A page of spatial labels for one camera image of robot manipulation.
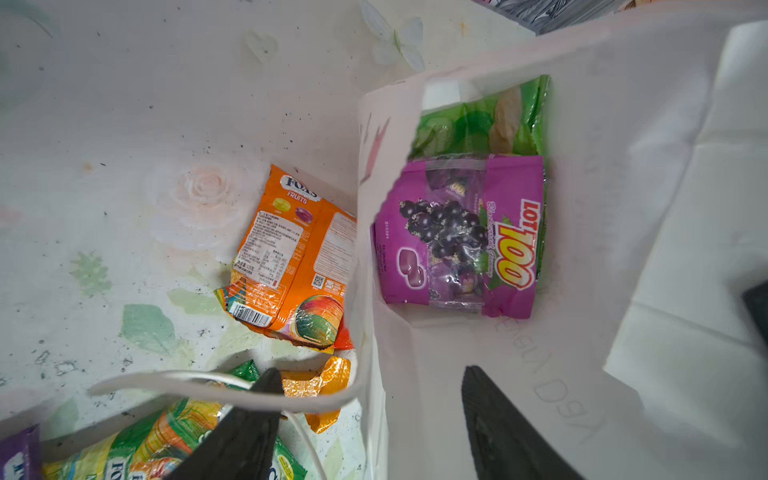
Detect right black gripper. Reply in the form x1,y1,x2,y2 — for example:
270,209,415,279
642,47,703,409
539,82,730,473
742,281,768,343

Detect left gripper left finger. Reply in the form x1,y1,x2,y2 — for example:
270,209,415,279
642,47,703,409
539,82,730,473
167,406,281,479

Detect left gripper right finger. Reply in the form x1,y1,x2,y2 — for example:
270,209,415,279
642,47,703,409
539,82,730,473
461,366,581,480

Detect white paper bag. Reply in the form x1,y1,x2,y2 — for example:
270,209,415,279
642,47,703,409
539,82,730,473
86,5,768,480

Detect magenta Lot 100 candy bag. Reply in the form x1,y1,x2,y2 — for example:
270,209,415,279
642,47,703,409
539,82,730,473
372,156,545,320

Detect purple Fox's berries candy bag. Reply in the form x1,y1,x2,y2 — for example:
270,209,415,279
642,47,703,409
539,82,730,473
0,425,43,480

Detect green Lays chips bag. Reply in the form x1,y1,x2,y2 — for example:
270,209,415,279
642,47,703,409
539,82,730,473
408,75,551,160

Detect green Fox's spring tea bag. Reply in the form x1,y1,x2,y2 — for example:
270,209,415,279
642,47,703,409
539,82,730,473
42,398,307,479

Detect orange Fox's fruits candy bag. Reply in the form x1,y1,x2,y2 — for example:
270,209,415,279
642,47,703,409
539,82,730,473
216,167,357,353

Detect small orange candy packet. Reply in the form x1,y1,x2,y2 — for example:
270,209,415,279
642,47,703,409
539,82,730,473
281,356,351,434

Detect small red snack packet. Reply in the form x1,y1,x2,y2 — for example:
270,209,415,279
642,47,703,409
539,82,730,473
333,325,355,351

